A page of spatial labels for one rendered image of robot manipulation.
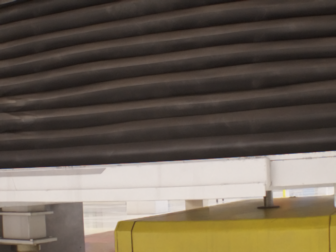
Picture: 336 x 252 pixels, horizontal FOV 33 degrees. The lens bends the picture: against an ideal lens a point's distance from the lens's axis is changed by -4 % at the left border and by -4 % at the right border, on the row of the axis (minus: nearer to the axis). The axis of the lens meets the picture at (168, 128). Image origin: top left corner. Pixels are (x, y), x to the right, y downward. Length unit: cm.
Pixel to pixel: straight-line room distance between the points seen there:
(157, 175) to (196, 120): 11
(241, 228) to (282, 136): 85
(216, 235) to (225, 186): 90
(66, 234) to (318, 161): 209
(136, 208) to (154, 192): 632
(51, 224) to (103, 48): 175
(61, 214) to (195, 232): 114
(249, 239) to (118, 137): 81
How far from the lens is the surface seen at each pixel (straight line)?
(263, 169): 88
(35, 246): 184
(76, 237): 296
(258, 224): 175
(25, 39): 117
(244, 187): 88
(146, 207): 719
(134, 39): 104
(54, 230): 275
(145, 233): 186
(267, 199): 232
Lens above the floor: 39
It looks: 5 degrees up
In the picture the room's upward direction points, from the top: 2 degrees counter-clockwise
